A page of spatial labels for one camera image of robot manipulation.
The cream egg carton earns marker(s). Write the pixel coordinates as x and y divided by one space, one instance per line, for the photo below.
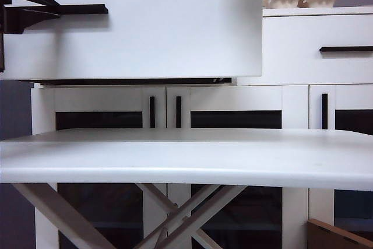
282 1

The white sideboard cabinet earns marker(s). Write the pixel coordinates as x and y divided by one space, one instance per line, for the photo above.
320 12

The white table leg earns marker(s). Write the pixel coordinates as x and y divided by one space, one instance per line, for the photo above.
157 199
58 214
204 202

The white drawer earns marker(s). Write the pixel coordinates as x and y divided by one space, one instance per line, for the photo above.
306 65
160 27

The brown cardboard sheet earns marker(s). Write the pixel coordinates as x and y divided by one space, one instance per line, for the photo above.
326 237

